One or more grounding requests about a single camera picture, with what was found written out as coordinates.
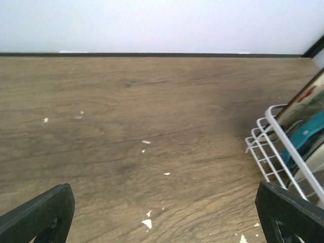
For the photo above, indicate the teal polka dot plate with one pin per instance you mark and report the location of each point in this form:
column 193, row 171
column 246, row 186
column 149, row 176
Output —
column 307, row 134

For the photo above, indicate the white wire dish rack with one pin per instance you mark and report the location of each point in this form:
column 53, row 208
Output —
column 277, row 158

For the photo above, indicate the cream square plate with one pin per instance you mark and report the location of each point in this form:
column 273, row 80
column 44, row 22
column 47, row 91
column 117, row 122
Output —
column 314, row 161

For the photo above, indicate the floral square plate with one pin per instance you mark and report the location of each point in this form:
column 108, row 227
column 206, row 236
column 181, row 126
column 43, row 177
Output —
column 304, row 104

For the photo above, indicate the black aluminium frame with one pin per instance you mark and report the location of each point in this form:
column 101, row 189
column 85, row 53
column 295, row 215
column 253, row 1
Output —
column 314, row 49

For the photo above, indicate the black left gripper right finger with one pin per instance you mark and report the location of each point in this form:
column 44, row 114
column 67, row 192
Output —
column 285, row 217

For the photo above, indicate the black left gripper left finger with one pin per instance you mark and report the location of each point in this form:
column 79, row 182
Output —
column 45, row 218

